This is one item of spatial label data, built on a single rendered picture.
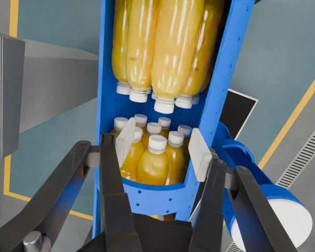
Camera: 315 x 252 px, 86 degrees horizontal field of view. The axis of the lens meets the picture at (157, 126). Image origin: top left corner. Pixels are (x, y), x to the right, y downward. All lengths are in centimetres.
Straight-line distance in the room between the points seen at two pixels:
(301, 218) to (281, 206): 10
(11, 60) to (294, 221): 101
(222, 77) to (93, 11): 142
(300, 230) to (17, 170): 239
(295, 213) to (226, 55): 63
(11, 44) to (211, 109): 51
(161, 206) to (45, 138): 176
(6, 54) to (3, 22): 142
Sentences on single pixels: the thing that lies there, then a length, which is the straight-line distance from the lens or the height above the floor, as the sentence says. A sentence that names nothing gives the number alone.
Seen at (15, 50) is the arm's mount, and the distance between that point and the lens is 61.
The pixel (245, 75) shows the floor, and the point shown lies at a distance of 164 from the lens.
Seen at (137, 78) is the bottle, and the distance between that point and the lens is 35.
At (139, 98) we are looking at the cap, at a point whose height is 114.
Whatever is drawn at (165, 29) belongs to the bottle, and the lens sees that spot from 31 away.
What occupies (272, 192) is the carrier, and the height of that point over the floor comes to 100.
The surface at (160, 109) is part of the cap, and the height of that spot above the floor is 118.
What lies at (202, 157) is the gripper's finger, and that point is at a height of 136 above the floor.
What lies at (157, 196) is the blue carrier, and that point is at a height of 123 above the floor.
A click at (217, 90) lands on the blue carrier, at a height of 120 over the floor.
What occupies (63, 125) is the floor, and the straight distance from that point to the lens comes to 187.
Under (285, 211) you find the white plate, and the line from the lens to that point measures 78.
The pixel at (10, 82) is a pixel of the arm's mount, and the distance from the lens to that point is 62.
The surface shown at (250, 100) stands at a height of 15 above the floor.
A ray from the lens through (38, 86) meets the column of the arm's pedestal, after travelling 82.
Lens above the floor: 150
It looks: 70 degrees down
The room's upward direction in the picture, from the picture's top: 173 degrees counter-clockwise
